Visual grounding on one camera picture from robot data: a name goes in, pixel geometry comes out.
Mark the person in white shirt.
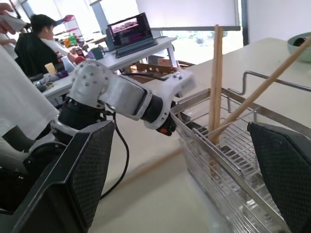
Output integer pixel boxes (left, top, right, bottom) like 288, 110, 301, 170
0, 0, 60, 141

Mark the dark green mug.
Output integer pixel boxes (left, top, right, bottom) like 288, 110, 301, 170
90, 47, 106, 61

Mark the metal wire basket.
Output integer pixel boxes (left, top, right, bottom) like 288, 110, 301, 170
170, 70, 311, 233

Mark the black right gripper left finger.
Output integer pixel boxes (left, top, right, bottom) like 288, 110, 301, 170
0, 119, 116, 233

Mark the wooden chopstick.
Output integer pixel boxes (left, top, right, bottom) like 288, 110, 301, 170
208, 35, 311, 143
207, 24, 220, 137
213, 25, 224, 133

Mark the shelf with colourful items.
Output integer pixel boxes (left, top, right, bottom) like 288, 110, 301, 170
53, 14, 86, 47

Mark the white desk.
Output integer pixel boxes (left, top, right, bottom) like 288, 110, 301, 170
31, 36, 178, 105

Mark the green bowl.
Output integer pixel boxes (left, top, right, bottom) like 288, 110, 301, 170
286, 33, 311, 63

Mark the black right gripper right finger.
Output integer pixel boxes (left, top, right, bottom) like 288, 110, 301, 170
247, 121, 311, 233

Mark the open laptop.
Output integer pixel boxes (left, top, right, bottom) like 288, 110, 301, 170
105, 12, 159, 59

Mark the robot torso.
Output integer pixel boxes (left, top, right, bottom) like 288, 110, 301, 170
0, 125, 69, 212

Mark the seated person black top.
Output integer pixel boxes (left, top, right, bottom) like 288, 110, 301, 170
14, 14, 81, 77

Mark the pale yellow cup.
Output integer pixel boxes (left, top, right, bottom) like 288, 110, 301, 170
44, 62, 57, 76

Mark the cardboard box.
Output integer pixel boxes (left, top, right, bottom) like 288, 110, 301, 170
132, 56, 195, 81

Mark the black looping arm cable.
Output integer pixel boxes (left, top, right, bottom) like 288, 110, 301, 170
100, 113, 130, 199

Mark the dark object in bowl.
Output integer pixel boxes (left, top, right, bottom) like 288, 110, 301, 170
292, 36, 308, 47

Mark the clear plastic bottle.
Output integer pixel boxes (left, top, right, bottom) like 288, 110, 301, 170
60, 55, 75, 73

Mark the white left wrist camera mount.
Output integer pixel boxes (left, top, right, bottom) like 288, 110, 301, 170
143, 71, 196, 133

